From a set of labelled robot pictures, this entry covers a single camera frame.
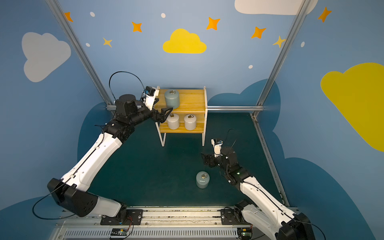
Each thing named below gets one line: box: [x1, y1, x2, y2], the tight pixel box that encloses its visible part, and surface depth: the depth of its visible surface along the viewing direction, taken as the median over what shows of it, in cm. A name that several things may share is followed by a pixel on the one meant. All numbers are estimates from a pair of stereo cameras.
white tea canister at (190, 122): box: [184, 114, 197, 131], surface depth 89 cm
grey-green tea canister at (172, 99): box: [164, 89, 180, 110], surface depth 75 cm
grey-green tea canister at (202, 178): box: [196, 171, 210, 189], surface depth 82 cm
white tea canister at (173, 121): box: [166, 113, 180, 130], surface depth 90 cm
